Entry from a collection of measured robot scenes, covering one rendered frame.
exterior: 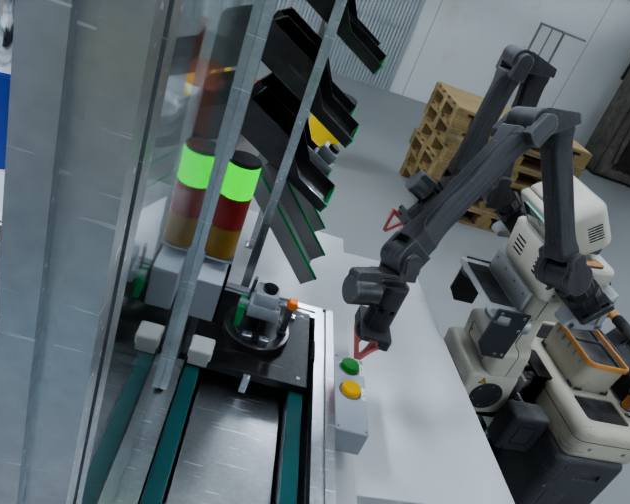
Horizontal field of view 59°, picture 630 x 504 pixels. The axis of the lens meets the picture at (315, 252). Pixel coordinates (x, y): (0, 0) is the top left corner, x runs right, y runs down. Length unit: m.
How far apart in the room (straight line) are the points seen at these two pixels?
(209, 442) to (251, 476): 0.09
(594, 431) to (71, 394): 1.69
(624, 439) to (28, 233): 1.81
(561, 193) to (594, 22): 8.49
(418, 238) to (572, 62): 8.77
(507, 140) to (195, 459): 0.82
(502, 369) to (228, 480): 0.98
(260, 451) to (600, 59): 9.31
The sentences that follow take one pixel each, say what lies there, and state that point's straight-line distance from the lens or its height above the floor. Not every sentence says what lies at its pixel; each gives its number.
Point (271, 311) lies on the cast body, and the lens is 1.11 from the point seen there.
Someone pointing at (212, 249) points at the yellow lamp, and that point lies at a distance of 0.83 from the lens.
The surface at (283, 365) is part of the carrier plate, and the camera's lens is 1.13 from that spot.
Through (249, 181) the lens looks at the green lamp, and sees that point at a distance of 0.77.
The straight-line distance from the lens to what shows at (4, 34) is 1.67.
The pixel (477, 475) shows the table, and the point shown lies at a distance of 1.33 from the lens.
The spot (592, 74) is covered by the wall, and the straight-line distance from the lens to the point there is 9.98.
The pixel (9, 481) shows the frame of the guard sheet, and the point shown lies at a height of 1.50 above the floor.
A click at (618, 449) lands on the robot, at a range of 1.91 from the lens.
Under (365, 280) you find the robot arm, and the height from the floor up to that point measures 1.20.
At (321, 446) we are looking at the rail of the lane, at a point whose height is 0.95.
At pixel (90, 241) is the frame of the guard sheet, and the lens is 0.17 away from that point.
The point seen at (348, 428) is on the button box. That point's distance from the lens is 1.09.
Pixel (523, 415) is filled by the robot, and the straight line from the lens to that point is 1.77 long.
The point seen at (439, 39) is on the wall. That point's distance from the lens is 8.83.
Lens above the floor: 1.71
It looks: 29 degrees down
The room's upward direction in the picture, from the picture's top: 22 degrees clockwise
